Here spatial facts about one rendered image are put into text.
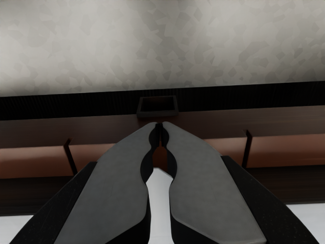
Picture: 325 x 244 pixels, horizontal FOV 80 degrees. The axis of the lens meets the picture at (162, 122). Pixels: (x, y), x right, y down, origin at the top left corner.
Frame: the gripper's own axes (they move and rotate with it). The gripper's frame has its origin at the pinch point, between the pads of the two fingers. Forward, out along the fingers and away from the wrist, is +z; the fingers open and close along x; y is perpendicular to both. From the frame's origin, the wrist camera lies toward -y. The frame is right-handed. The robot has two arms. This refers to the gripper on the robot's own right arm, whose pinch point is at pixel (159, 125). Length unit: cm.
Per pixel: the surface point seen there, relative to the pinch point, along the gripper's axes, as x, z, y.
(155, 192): -0.7, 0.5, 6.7
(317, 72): 24.6, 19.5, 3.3
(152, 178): -0.8, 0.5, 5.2
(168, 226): 0.2, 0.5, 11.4
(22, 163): -14.6, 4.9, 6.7
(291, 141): 12.7, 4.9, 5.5
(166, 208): 0.1, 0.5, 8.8
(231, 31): 10.4, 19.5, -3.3
